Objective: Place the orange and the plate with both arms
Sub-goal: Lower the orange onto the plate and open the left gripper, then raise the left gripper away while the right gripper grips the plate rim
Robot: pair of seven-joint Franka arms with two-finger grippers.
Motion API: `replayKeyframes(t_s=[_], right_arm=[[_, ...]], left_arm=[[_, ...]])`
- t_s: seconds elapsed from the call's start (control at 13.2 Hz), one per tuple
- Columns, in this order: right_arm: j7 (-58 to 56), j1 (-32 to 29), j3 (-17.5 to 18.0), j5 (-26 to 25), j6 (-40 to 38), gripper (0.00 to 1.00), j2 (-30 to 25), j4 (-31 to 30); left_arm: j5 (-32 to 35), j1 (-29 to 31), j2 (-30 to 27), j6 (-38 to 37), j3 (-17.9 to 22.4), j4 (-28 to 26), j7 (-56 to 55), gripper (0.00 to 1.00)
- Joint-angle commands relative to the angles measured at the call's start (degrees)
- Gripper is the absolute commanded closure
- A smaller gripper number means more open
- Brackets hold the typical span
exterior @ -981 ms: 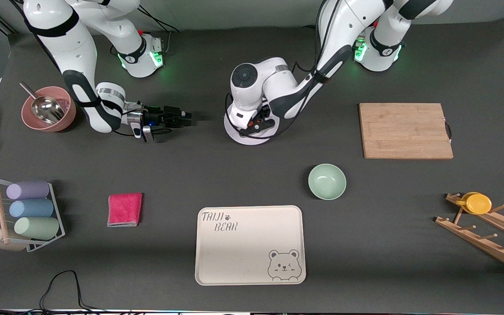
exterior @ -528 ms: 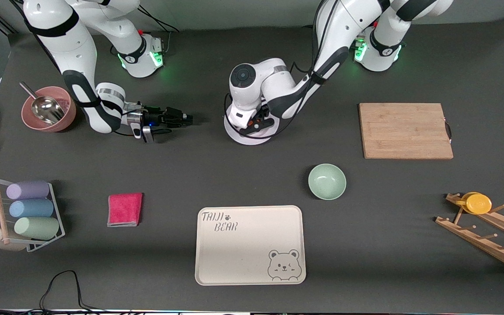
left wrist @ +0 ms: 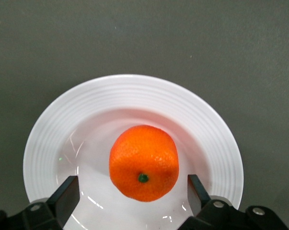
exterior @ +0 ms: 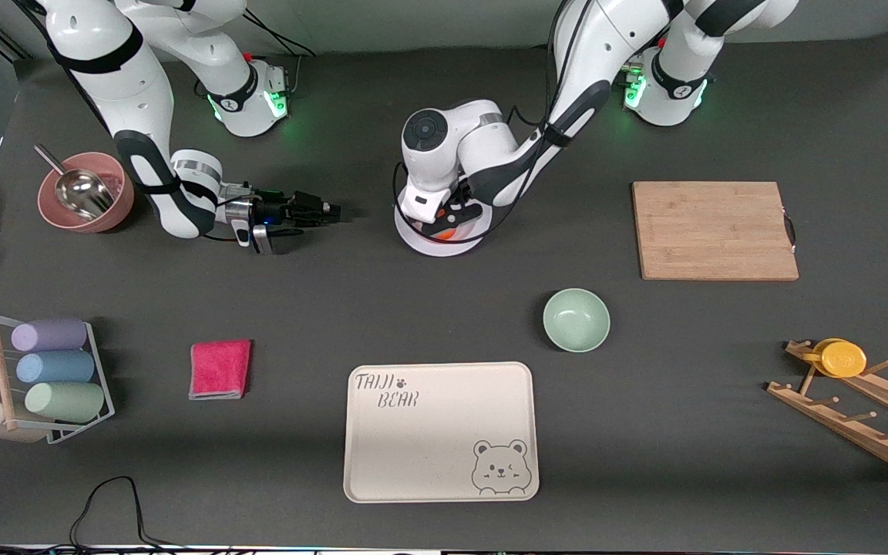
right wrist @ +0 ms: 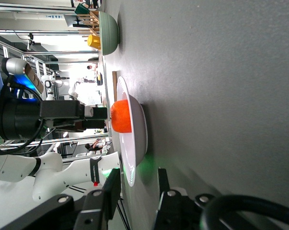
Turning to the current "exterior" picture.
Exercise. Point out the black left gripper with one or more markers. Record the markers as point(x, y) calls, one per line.
point(463, 191)

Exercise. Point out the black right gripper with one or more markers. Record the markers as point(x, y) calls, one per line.
point(277, 209)

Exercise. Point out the white round plate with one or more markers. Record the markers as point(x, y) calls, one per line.
point(444, 247)

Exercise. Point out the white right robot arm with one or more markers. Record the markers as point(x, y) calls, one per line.
point(116, 77)

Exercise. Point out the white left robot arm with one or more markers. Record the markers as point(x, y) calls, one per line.
point(590, 46)

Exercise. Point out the pale green bowl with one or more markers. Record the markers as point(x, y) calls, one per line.
point(576, 320)

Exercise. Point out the pink folded cloth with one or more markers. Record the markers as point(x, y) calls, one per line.
point(220, 370)

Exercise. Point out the pink bowl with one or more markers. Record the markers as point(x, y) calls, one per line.
point(122, 202)

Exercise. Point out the cream bear print tray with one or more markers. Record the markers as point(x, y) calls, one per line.
point(428, 439)

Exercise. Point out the metal scoop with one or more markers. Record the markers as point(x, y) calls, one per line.
point(82, 193)

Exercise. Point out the wooden cutting board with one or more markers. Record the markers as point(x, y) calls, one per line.
point(698, 223)

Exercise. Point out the purple cup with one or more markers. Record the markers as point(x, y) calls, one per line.
point(51, 334)

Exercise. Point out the blue cup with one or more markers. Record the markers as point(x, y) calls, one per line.
point(57, 367)

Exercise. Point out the green cup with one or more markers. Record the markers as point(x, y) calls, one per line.
point(66, 401)

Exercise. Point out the yellow cup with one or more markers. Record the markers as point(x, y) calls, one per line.
point(843, 359)

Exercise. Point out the wooden peg drying rack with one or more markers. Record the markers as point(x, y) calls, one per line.
point(860, 432)

